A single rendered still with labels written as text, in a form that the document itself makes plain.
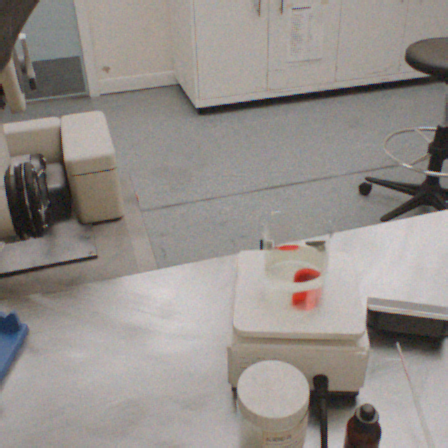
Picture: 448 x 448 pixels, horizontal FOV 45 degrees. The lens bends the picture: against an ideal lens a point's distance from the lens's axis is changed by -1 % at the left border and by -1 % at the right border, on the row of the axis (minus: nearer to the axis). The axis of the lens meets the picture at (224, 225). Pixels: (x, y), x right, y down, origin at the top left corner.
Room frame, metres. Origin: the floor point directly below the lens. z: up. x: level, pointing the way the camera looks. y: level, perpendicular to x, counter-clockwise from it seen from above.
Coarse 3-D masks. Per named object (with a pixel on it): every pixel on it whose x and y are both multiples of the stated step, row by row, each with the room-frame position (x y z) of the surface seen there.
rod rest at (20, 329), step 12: (0, 312) 0.43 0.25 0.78; (12, 312) 0.43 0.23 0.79; (0, 324) 0.43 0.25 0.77; (12, 324) 0.43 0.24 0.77; (24, 324) 0.44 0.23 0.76; (0, 336) 0.42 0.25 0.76; (12, 336) 0.42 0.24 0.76; (24, 336) 0.43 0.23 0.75; (0, 348) 0.40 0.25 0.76; (12, 348) 0.40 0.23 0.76; (0, 360) 0.39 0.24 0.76; (12, 360) 0.39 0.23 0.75; (0, 372) 0.37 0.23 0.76
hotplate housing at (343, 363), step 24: (240, 336) 0.35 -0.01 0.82; (240, 360) 0.34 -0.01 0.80; (264, 360) 0.33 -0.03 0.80; (288, 360) 0.33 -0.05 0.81; (312, 360) 0.33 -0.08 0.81; (336, 360) 0.33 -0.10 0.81; (360, 360) 0.33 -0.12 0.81; (312, 384) 0.33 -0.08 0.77; (336, 384) 0.33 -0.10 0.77; (360, 384) 0.33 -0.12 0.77
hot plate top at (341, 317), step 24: (240, 264) 0.43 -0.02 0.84; (336, 264) 0.43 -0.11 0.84; (240, 288) 0.40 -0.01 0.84; (336, 288) 0.39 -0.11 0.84; (240, 312) 0.36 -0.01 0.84; (264, 312) 0.36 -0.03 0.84; (336, 312) 0.36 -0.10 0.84; (360, 312) 0.36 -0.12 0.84; (264, 336) 0.34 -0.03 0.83; (288, 336) 0.34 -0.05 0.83; (312, 336) 0.34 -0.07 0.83; (336, 336) 0.33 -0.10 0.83; (360, 336) 0.33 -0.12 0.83
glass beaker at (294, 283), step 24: (288, 216) 0.41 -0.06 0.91; (312, 216) 0.41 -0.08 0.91; (264, 240) 0.38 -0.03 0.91; (288, 240) 0.41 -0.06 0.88; (312, 240) 0.41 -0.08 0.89; (264, 264) 0.38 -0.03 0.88; (288, 264) 0.35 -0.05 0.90; (312, 264) 0.36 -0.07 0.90; (264, 288) 0.37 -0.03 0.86; (288, 288) 0.35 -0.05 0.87; (312, 288) 0.36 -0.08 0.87; (288, 312) 0.35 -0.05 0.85; (312, 312) 0.36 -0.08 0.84
